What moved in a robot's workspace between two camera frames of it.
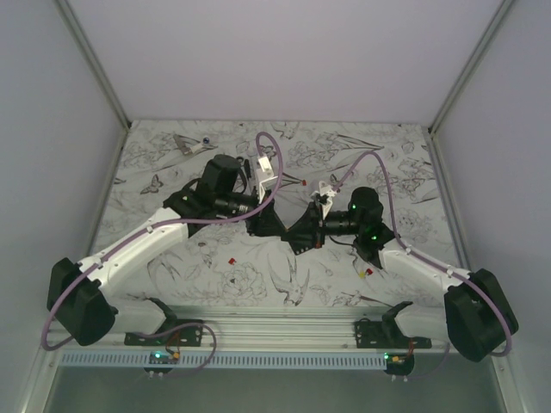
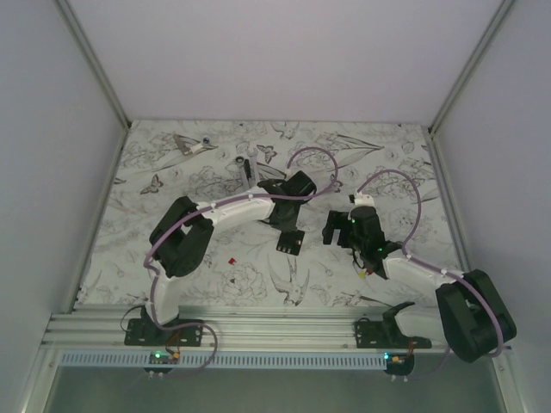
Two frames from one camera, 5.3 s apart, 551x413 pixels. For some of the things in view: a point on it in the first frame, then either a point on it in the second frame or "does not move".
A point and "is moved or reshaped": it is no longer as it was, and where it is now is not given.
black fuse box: (300, 239) is moved or reshaped
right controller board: (399, 364) does not move
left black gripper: (266, 223) → (291, 225)
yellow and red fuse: (362, 274) does not move
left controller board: (164, 358) does not move
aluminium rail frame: (289, 326) does not move
